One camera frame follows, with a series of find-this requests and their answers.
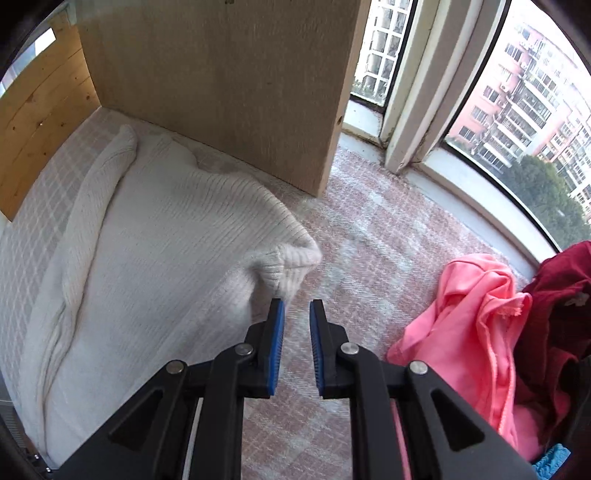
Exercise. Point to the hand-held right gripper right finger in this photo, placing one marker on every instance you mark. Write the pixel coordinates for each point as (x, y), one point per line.
(316, 350)

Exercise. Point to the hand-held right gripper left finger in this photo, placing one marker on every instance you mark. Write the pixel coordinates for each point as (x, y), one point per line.
(276, 350)

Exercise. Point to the cream knit sweater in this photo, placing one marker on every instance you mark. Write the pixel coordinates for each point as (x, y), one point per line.
(161, 258)

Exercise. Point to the pink plaid blanket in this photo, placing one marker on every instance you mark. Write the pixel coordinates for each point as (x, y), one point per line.
(378, 230)

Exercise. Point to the pink garment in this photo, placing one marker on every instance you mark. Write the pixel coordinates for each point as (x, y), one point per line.
(471, 323)

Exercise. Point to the dark red garment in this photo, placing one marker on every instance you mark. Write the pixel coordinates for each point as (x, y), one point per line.
(563, 295)

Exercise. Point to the blue garment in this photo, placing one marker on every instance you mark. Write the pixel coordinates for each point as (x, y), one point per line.
(551, 464)

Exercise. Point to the light wooden board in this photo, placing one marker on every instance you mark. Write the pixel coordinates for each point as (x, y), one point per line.
(221, 83)

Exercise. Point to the pine plank panel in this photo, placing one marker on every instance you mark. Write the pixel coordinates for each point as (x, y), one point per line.
(41, 124)

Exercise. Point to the white window frame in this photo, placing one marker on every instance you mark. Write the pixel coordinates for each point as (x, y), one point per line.
(429, 92)

